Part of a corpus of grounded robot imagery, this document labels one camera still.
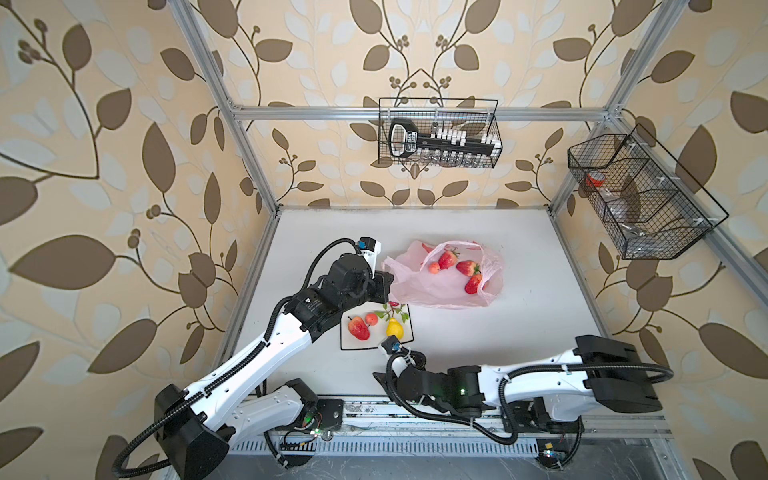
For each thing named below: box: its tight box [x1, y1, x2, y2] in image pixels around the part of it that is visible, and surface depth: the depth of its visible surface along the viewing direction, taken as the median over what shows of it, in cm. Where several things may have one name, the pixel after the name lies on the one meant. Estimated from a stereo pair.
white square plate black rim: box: [340, 301, 414, 350], surface depth 88 cm
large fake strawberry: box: [348, 316, 371, 341], surface depth 86 cm
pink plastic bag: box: [382, 240, 505, 309], surface depth 98 cm
